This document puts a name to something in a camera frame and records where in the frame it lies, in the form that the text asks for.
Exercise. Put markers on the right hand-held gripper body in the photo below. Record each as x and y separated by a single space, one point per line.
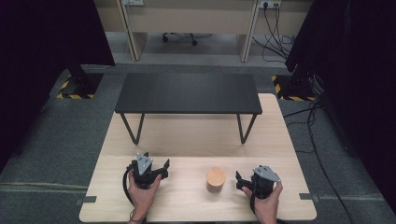
263 183

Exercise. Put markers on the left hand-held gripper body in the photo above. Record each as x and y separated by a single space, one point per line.
144 174

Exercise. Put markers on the round wooden canister with lid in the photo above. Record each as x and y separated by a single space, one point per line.
215 179

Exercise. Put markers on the person's left hand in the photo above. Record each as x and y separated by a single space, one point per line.
141 199

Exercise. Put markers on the person's right hand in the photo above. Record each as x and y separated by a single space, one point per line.
267 208

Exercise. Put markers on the grey tape strip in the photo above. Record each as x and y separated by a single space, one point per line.
305 196
86 200

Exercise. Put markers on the low black table riser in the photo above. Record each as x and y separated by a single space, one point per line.
188 93

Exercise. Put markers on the black stand with hazard tape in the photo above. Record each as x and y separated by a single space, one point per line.
295 87
82 84

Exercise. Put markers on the black office chair base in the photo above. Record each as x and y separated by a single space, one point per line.
180 38

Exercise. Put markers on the black curtain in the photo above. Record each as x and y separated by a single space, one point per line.
46 46
358 77

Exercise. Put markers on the beige office desk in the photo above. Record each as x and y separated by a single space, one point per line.
186 15

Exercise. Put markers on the wall power outlet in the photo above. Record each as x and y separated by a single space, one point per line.
134 2
269 3

